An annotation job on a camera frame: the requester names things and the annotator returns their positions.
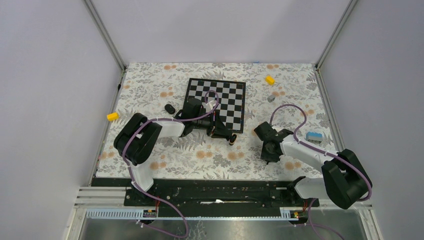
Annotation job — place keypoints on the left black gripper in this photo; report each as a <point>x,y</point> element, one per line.
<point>217,129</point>

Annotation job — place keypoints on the yellow block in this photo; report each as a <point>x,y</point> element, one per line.
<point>270,80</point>
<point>112,116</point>

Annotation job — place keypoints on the black white checkerboard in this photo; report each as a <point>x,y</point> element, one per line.
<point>232,98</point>

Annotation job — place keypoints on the small grey block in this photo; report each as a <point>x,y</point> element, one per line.
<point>271,98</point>

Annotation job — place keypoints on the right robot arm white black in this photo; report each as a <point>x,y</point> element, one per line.
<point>344,180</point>

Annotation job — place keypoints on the yellow block right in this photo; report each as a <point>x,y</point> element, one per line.
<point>270,80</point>

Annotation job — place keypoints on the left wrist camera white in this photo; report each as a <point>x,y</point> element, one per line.
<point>209,105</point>

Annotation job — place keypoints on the blue grey lego block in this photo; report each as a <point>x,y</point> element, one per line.
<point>314,136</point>

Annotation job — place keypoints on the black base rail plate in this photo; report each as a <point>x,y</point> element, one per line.
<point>211,198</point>

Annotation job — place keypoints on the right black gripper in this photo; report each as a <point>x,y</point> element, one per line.
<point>265,156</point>

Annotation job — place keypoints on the black earbud charging case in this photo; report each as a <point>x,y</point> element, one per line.
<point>232,139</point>

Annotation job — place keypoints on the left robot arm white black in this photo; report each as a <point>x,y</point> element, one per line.
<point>136,141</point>

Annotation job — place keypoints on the yellow block left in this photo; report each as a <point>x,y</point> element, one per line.
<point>112,116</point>

